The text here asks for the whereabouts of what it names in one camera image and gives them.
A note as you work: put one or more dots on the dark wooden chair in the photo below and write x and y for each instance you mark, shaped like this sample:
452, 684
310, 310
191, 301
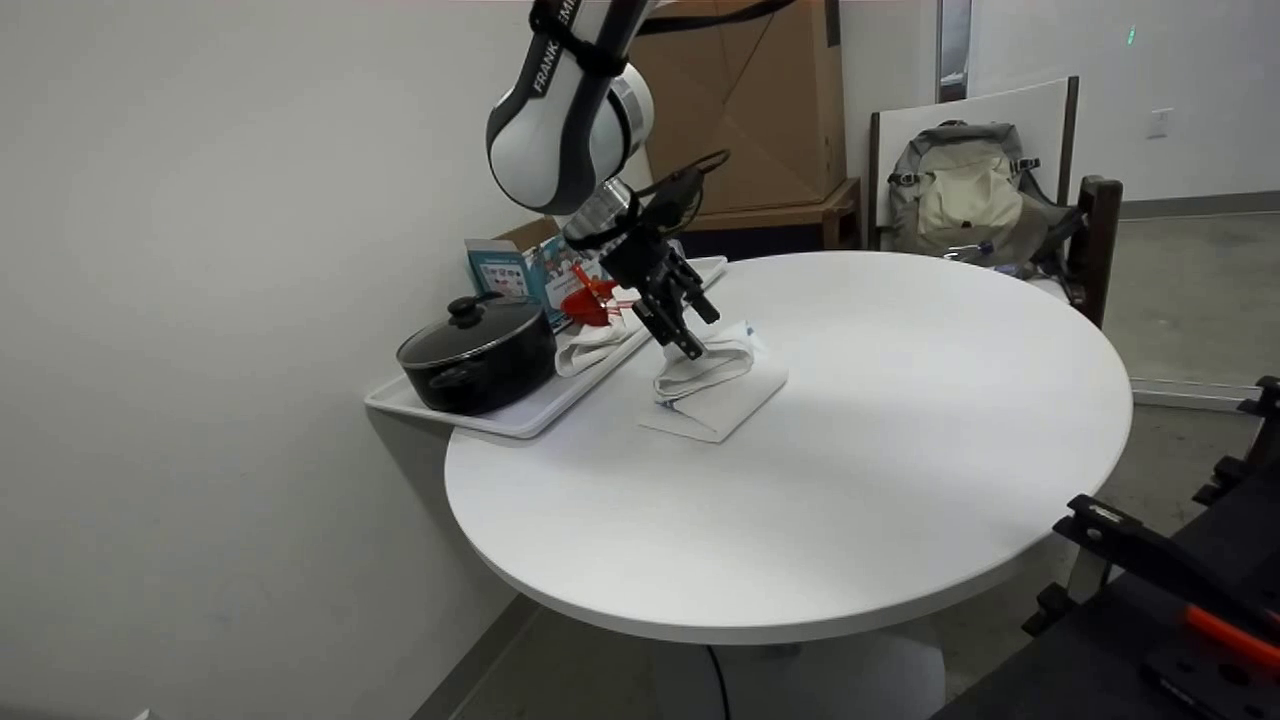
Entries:
1099, 247

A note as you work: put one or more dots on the white board panel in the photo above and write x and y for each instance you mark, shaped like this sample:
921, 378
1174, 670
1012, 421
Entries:
1012, 104

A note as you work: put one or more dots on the large brown cardboard box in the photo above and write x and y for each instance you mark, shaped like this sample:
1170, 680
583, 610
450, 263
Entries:
772, 120

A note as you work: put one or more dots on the black pot with lid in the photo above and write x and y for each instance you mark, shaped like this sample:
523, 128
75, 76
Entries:
475, 361

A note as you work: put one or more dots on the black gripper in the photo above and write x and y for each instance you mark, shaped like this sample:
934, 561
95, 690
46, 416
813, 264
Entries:
657, 275

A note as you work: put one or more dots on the white rectangular tray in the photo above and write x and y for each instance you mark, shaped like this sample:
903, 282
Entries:
535, 413

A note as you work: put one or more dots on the white wall outlet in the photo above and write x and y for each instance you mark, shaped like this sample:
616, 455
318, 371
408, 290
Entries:
1160, 127

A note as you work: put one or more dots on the beige backpack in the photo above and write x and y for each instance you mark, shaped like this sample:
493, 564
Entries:
972, 184

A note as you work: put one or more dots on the black perforated breadboard table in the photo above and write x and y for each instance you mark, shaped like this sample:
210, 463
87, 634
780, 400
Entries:
1095, 667

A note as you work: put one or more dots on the red plastic utensil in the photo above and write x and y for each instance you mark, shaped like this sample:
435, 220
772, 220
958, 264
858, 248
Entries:
584, 306

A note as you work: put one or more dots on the white towel with red stripes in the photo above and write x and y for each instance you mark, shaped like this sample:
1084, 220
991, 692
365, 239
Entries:
592, 355

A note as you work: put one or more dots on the blue printed carton box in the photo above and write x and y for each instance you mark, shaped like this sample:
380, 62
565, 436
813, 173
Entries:
506, 275

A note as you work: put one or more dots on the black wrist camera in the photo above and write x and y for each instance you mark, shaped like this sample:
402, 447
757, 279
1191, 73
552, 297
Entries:
680, 195

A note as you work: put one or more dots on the white towel with blue stripes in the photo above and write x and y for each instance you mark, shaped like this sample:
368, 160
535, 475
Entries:
713, 393

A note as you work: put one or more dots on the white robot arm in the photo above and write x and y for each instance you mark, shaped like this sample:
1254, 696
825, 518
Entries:
562, 132

